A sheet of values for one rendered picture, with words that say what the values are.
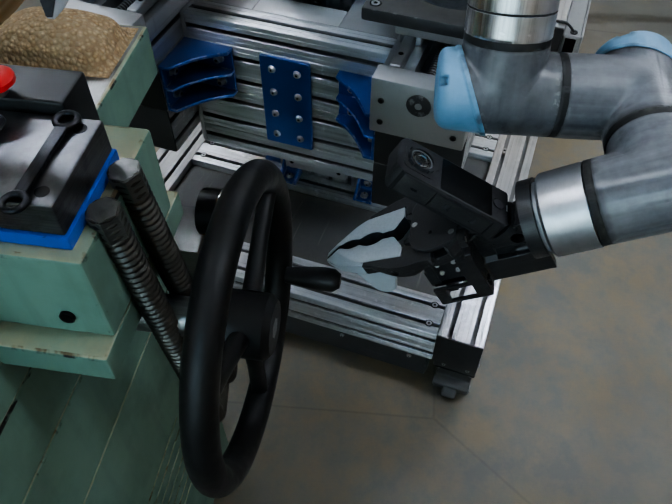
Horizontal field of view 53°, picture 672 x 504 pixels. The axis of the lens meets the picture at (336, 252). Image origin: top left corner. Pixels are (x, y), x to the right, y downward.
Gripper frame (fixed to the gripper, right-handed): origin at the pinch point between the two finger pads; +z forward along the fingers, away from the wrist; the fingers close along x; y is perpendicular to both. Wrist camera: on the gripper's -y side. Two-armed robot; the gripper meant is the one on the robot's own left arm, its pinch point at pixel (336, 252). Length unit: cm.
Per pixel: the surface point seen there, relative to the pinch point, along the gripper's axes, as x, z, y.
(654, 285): 66, -20, 102
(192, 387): -22.4, -0.2, -12.9
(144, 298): -14.1, 7.0, -14.0
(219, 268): -15.7, -3.0, -16.4
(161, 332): -13.9, 9.4, -9.4
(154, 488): -12.6, 40.2, 22.9
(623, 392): 35, -10, 97
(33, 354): -19.7, 13.6, -16.6
